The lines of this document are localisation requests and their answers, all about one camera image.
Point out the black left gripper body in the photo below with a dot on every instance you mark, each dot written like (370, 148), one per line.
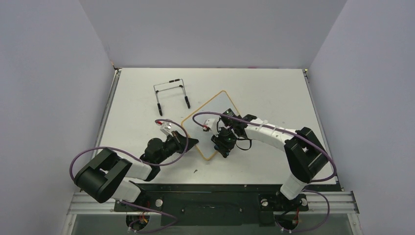
(174, 144)

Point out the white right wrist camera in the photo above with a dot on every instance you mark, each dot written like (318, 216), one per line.
(210, 125)

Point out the metal wire whiteboard stand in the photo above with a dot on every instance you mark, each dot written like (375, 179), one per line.
(170, 89)

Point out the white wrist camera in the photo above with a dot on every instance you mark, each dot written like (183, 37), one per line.
(210, 125)
(166, 128)

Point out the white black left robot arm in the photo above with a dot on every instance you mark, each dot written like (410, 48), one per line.
(105, 176)

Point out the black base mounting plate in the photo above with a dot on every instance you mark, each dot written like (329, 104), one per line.
(224, 205)

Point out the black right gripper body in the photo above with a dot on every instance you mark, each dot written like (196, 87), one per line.
(220, 146)

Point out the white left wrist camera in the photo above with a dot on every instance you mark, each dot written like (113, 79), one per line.
(166, 128)

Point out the aluminium table edge rail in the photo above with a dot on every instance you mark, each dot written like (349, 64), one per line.
(305, 74)

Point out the yellow framed whiteboard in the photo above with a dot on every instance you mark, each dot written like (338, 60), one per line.
(193, 125)

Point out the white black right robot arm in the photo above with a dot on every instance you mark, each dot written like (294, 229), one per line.
(305, 154)

